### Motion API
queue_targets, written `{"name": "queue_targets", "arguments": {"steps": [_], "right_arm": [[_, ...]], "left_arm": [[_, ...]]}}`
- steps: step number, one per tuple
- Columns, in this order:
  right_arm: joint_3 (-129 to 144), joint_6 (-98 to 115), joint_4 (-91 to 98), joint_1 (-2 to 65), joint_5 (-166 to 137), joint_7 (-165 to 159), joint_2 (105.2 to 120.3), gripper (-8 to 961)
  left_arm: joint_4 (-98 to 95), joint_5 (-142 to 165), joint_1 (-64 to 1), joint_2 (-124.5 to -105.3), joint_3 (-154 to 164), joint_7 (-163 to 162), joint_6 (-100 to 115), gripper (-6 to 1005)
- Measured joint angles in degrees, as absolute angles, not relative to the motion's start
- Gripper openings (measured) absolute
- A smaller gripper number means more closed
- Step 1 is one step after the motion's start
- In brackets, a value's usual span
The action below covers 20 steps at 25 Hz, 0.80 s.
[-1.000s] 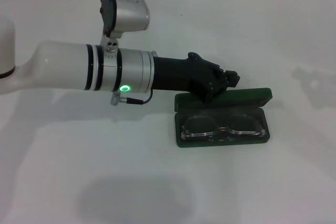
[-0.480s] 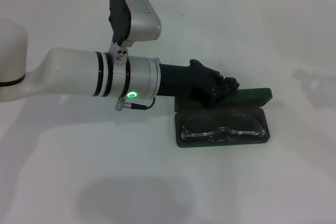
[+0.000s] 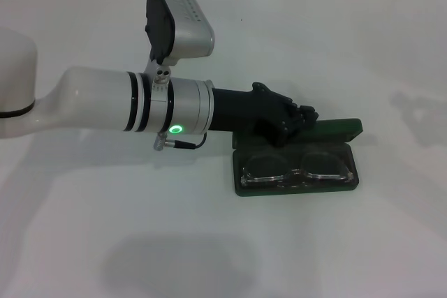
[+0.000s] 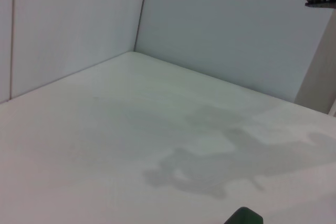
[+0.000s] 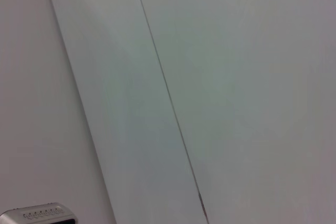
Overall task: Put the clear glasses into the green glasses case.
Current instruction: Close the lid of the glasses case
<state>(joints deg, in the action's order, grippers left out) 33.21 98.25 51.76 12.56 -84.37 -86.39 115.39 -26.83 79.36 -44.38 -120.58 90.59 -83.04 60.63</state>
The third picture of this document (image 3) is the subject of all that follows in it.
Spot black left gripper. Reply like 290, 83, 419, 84
208, 81, 321, 147

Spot clear white glasses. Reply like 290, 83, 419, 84
240, 151, 355, 186

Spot green glasses case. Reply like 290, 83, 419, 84
230, 117, 363, 197

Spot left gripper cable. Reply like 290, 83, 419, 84
152, 131, 207, 151

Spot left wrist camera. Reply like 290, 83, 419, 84
144, 0, 215, 67

